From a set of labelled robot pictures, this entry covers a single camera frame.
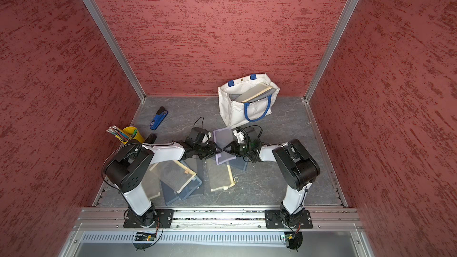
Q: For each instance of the right aluminium corner post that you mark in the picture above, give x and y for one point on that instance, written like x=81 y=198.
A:
x=339 y=29

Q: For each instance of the left aluminium corner post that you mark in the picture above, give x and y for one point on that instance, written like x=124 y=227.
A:
x=114 y=46

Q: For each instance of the aluminium corner post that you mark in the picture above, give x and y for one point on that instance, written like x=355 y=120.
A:
x=339 y=29
x=114 y=46

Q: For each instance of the blue stapler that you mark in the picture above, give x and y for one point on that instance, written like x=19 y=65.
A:
x=159 y=118

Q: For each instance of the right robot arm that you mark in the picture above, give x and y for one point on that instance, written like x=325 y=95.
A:
x=298 y=168

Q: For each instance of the dark blue mesh pouch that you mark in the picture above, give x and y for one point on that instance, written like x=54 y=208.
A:
x=193 y=189

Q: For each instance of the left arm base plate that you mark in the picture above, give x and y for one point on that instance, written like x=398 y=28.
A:
x=153 y=218

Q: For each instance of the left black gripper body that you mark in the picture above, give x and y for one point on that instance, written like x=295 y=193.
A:
x=204 y=150

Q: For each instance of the coloured pencils bundle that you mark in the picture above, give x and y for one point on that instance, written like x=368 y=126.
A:
x=118 y=133

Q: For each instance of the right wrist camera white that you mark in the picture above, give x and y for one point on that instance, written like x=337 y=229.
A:
x=240 y=135

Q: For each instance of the beige trim mesh pouch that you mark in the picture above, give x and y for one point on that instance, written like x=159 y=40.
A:
x=171 y=173

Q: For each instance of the white canvas tote bag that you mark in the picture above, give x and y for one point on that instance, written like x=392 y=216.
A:
x=235 y=114

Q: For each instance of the purple mesh pouch back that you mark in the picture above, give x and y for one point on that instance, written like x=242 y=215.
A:
x=223 y=137

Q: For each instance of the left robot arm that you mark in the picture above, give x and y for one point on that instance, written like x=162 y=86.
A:
x=126 y=168

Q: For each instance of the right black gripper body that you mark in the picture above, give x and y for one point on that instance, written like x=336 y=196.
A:
x=240 y=150

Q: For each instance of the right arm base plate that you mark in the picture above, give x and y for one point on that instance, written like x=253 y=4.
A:
x=280 y=218

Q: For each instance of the yellow pencil cup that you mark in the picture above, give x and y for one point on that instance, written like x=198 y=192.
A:
x=133 y=134

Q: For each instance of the aluminium front rail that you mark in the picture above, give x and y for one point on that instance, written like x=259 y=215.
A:
x=215 y=226

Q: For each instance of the small navy pouch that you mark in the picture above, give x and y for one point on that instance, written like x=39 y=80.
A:
x=238 y=163

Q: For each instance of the beige pouch far left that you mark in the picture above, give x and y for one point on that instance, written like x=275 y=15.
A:
x=151 y=185

